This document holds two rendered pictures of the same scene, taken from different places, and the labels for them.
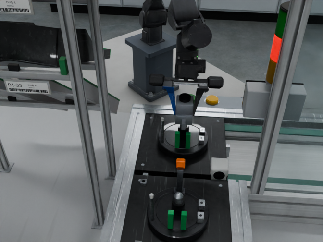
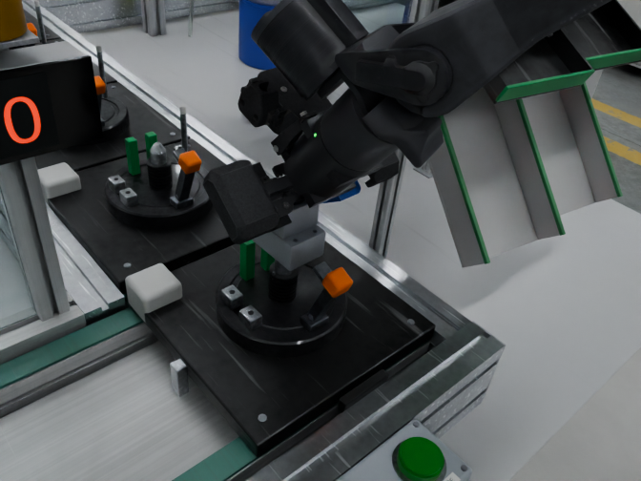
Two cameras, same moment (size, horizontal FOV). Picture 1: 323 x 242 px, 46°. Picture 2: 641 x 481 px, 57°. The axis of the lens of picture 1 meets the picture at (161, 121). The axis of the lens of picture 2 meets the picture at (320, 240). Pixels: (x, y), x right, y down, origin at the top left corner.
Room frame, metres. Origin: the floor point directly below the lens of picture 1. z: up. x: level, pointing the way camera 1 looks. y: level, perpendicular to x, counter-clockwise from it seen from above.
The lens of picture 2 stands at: (1.11, -0.39, 1.42)
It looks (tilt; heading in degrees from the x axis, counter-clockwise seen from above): 38 degrees down; 130
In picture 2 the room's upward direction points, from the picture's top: 7 degrees clockwise
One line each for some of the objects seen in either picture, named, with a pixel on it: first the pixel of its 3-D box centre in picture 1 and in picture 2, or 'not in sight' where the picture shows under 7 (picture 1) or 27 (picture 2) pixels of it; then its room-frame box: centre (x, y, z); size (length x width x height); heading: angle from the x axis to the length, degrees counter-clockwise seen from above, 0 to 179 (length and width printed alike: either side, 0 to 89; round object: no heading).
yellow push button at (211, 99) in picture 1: (212, 101); not in sight; (1.00, -0.16, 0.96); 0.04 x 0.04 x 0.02
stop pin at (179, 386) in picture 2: (227, 150); (179, 377); (0.78, -0.19, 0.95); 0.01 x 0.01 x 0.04; 85
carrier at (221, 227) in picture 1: (178, 204); (158, 169); (0.54, -0.04, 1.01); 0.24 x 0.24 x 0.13; 85
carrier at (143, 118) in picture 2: not in sight; (77, 98); (0.30, -0.02, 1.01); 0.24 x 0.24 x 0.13; 85
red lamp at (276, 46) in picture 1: (285, 46); not in sight; (0.66, -0.24, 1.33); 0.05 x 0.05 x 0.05
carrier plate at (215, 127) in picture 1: (182, 144); (280, 313); (0.79, -0.06, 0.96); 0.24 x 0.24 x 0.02; 85
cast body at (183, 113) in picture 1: (184, 109); (281, 213); (0.79, -0.06, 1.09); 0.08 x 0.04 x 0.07; 175
